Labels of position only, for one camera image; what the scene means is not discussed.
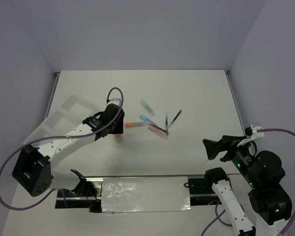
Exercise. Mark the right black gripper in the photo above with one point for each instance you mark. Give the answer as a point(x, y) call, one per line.
point(230, 142)

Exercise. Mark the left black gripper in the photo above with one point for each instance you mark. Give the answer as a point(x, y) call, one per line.
point(119, 129)

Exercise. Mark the pink cap glue stick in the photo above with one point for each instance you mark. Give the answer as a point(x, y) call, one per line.
point(118, 138)

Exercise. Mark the orange cap highlighter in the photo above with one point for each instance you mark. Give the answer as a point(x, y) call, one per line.
point(135, 124)

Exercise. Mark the purple cap highlighter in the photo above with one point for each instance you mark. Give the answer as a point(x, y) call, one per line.
point(158, 132)

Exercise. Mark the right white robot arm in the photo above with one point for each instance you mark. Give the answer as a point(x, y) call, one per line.
point(263, 172)

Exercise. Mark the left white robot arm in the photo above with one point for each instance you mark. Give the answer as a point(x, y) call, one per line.
point(34, 169)

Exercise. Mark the green cap highlighter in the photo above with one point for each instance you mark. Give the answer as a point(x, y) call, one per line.
point(148, 108)

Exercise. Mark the blue cap highlighter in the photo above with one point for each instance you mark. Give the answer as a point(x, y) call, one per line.
point(147, 120)

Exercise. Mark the clear plastic organizer tray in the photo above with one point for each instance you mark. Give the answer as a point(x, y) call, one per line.
point(67, 116)

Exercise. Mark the red gel pen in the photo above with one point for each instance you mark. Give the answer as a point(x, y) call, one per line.
point(159, 128)

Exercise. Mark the dark blue gel pen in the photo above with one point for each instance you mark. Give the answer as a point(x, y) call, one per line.
point(174, 119)

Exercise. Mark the teal gel pen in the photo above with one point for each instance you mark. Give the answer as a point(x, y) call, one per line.
point(166, 123)

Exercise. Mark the silver foil covered panel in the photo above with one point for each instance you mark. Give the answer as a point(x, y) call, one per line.
point(145, 194)

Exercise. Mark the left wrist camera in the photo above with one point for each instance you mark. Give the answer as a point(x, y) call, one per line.
point(116, 101)

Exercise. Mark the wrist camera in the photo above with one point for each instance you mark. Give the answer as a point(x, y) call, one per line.
point(116, 101)
point(252, 134)

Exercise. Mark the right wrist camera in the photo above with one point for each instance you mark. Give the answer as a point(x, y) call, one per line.
point(252, 134)

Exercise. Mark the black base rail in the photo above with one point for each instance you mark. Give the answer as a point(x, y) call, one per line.
point(200, 189)

